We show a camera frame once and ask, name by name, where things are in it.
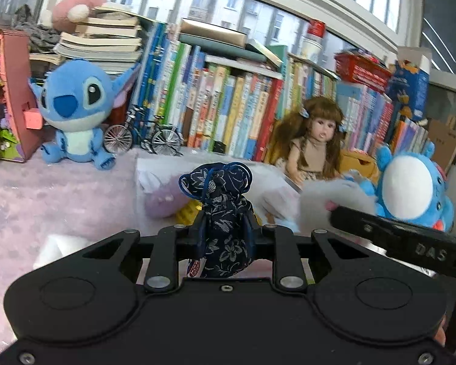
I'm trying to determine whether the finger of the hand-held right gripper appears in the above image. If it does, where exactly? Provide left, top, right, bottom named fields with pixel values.
left=329, top=205, right=396, bottom=253

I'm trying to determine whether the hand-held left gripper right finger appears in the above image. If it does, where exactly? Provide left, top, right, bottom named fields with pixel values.
left=245, top=211, right=373, bottom=293

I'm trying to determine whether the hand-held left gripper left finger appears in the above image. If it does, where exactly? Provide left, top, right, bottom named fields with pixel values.
left=81, top=209, right=208, bottom=293

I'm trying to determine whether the dark blue floral pouch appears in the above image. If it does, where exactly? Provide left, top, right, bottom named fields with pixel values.
left=178, top=162, right=258, bottom=279

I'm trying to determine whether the yellow sequined pouch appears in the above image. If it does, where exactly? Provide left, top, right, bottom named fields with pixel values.
left=176, top=199, right=205, bottom=226

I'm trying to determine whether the grey plush toy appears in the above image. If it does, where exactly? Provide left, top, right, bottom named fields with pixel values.
left=299, top=179, right=378, bottom=233

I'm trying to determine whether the grey shallow box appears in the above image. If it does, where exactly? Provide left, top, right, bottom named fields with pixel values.
left=135, top=155, right=302, bottom=236

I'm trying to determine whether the red white small packet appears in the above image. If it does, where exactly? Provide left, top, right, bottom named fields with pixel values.
left=187, top=259, right=208, bottom=279

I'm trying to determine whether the pale plush toy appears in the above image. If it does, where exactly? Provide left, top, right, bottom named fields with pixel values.
left=255, top=187, right=302, bottom=233

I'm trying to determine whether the purple plush toy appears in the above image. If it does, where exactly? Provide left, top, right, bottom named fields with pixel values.
left=143, top=180, right=192, bottom=218

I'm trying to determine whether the yellow cardboard box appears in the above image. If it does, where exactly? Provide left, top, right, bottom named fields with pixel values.
left=341, top=149, right=379, bottom=180

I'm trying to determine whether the blue white-bellied plush toy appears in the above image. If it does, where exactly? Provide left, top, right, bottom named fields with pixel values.
left=349, top=142, right=455, bottom=233

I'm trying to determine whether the long-haired brown doll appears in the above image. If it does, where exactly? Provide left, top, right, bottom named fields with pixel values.
left=271, top=96, right=345, bottom=184

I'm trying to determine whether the black model bicycle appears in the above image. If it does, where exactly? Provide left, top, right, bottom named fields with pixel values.
left=103, top=104, right=184, bottom=156

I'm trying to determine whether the brown cardboard box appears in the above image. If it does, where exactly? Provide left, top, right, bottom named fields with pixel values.
left=427, top=115, right=456, bottom=172

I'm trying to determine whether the row of upright books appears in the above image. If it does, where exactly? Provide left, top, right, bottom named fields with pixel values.
left=131, top=21, right=430, bottom=162

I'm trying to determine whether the white foam block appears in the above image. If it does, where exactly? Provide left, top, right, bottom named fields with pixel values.
left=33, top=233, right=100, bottom=271

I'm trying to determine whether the pink fuzzy blanket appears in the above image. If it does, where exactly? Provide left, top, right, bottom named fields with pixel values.
left=0, top=148, right=301, bottom=354

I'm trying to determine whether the blue carton box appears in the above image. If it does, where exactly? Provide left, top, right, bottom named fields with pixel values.
left=387, top=46, right=432, bottom=121

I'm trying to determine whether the red plastic basket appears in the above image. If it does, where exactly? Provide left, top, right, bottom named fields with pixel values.
left=333, top=50, right=393, bottom=92

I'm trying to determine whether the blue alien plush toy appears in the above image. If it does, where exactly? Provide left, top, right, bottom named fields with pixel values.
left=28, top=58, right=142, bottom=171

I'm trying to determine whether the white jar with red lid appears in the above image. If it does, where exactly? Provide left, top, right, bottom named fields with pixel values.
left=300, top=19, right=326, bottom=66

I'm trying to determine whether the tan flat book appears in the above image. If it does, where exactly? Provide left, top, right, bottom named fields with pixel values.
left=178, top=18, right=248, bottom=48

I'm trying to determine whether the stack of flat books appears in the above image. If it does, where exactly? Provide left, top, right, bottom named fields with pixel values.
left=52, top=3, right=144, bottom=75

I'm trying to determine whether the pink wooden dollhouse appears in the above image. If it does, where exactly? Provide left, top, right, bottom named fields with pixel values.
left=0, top=28, right=43, bottom=170

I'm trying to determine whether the pink plush hat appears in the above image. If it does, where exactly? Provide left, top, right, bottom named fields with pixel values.
left=41, top=0, right=108, bottom=30

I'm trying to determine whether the dark grey cloth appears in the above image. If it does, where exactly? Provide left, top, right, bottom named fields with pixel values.
left=12, top=5, right=62, bottom=53

